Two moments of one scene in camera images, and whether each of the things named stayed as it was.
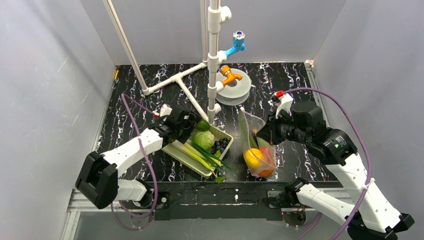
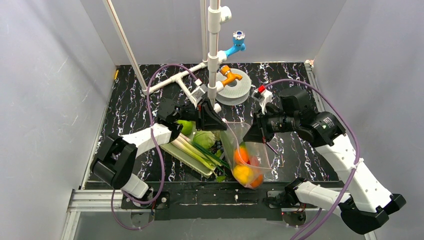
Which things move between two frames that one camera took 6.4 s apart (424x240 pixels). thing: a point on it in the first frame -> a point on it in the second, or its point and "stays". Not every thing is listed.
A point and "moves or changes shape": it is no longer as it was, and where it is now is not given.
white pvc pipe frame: [216, 15] stays
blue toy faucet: [238, 39] stays
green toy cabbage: [204, 139] stays
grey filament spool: [237, 91] stays
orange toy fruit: [265, 172] -> [257, 182]
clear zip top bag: [259, 156] moves or changes shape
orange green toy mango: [203, 125] moves or changes shape
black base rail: [222, 200] stays
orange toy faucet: [226, 71] stays
